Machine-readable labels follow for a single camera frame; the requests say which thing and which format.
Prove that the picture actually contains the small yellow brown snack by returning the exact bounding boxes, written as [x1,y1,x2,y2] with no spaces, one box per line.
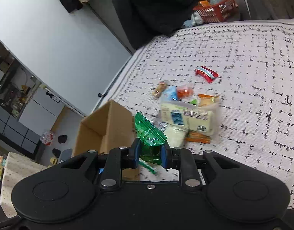
[152,80,170,99]

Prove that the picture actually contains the brown cardboard box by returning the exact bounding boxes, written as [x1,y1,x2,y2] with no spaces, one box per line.
[73,100,138,184]

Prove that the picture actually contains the red white plastic bag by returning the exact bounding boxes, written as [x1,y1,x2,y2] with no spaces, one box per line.
[40,131,55,146]

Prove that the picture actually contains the black clothes pile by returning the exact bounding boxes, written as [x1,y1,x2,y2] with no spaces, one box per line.
[112,0,203,50]

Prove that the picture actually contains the clear orange snack packet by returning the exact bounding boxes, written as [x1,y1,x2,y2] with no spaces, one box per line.
[176,83,194,100]

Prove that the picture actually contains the orange rice cracker packet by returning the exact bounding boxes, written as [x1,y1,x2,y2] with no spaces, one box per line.
[185,94,221,144]

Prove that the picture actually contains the blue snack packet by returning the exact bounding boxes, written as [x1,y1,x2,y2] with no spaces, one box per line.
[160,86,178,102]

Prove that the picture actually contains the orange plastic basket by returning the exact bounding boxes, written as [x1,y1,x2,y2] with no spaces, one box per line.
[193,0,237,23]

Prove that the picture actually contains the large cream snack bag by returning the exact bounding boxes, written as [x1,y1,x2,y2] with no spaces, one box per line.
[161,101,218,141]

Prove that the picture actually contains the white kitchen cabinet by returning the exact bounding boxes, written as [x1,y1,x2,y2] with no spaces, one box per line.
[19,83,65,135]

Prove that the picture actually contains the red white snack bar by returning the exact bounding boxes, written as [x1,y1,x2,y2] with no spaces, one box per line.
[195,66,219,83]

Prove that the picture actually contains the green snack packet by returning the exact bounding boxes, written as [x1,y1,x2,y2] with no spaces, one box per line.
[134,112,167,176]

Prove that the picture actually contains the white patterned bed blanket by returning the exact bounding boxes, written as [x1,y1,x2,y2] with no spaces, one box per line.
[101,19,294,209]

